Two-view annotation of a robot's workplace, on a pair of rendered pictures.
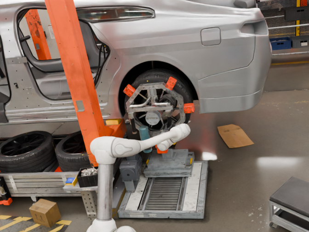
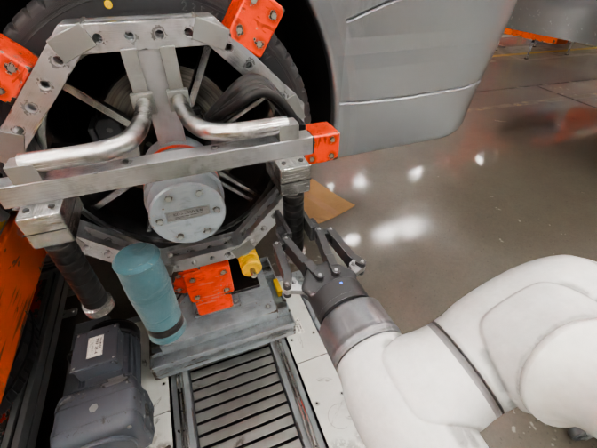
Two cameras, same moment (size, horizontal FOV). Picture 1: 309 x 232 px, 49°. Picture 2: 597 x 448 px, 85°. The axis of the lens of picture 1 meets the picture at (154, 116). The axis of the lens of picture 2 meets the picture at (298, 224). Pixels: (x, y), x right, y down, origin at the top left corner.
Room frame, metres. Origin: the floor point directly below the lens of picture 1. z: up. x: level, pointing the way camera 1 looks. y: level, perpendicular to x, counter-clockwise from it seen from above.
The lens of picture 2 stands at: (2.33, 0.13, 1.20)
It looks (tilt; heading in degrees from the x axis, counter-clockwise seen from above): 40 degrees down; 324
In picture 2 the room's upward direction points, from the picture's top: straight up
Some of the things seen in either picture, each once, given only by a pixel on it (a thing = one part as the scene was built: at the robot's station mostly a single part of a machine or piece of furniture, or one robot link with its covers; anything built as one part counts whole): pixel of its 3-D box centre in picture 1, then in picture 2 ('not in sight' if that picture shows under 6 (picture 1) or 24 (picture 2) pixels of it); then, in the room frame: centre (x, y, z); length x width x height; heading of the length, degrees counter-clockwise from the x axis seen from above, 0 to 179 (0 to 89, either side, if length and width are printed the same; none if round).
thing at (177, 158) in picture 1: (166, 148); (210, 277); (3.13, -0.07, 0.32); 0.40 x 0.30 x 0.28; 75
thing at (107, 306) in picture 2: (133, 125); (80, 276); (2.79, 0.20, 0.83); 0.04 x 0.04 x 0.16
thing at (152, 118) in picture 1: (154, 113); (183, 185); (2.90, 0.00, 0.85); 0.21 x 0.14 x 0.14; 165
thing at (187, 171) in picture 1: (169, 164); (218, 309); (3.13, -0.07, 0.13); 0.50 x 0.36 x 0.10; 75
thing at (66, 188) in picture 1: (88, 183); not in sight; (2.57, 0.68, 0.44); 0.43 x 0.17 x 0.03; 75
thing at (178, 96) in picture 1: (156, 110); (179, 167); (2.97, -0.02, 0.85); 0.54 x 0.07 x 0.54; 75
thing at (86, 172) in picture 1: (90, 176); not in sight; (2.56, 0.65, 0.51); 0.20 x 0.14 x 0.13; 84
